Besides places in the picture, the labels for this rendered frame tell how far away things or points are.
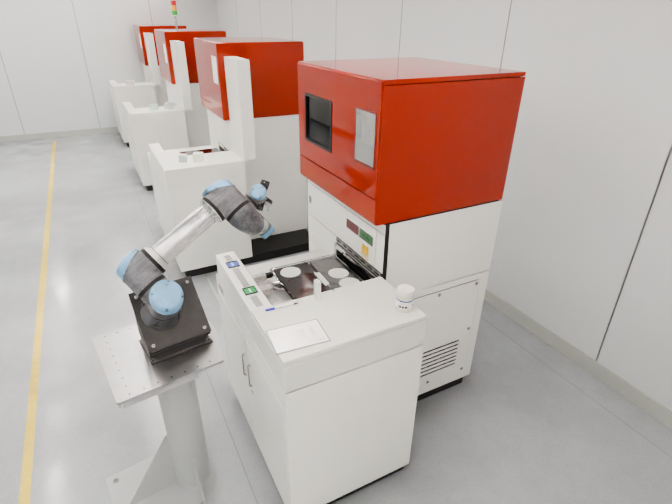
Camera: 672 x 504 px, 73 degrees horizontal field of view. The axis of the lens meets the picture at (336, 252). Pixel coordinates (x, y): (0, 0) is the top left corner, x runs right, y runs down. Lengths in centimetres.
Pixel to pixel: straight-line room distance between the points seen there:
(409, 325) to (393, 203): 52
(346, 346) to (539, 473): 138
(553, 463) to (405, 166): 172
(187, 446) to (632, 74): 285
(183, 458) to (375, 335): 111
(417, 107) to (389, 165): 25
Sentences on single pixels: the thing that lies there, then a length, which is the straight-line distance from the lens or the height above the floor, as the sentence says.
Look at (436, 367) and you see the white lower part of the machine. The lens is 275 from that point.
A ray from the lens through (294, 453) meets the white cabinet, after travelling 198.
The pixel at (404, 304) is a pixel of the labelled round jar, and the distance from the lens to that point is 186.
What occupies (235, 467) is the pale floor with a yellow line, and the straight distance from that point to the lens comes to 260.
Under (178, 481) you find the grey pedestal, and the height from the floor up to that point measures 3.
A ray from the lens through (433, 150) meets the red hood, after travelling 203.
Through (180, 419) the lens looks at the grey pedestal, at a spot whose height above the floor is 47.
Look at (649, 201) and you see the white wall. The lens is 294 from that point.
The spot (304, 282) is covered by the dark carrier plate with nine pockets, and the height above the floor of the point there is 90.
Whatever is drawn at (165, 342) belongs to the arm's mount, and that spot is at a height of 90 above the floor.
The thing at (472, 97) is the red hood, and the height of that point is 173.
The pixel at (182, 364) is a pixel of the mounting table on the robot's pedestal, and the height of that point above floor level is 82.
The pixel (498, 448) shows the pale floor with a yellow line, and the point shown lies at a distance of 277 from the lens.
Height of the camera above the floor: 203
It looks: 28 degrees down
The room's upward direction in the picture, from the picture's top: 1 degrees clockwise
